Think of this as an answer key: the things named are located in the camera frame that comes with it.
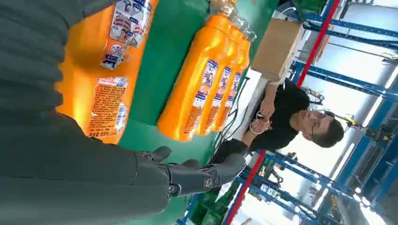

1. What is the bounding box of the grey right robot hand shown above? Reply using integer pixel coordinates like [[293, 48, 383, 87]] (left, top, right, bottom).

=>
[[0, 112, 248, 225]]

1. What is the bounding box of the grey ribbed right arm sleeve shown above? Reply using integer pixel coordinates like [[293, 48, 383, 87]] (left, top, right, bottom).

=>
[[0, 0, 117, 131]]

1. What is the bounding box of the green plastic crate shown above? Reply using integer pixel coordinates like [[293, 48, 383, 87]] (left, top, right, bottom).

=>
[[190, 181, 242, 225]]

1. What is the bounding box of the green table mat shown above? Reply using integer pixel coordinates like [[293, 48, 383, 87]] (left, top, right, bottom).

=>
[[117, 0, 281, 225]]

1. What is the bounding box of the person in black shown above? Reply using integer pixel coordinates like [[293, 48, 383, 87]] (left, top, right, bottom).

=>
[[242, 77, 345, 153]]

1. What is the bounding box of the clear plastic bag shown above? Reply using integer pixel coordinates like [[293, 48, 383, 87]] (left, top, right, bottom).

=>
[[209, 0, 258, 42]]

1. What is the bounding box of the brown cardboard box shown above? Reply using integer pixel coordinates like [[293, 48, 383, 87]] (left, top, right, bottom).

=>
[[251, 18, 304, 82]]

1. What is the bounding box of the blue metal shelving rack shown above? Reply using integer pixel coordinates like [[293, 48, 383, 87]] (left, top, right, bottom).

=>
[[176, 0, 398, 225]]

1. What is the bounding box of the black cable bundle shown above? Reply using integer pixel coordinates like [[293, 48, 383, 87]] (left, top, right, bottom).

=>
[[214, 77, 250, 152]]

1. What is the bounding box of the red metal post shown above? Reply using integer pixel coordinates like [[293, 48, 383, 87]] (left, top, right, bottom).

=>
[[225, 0, 342, 225]]

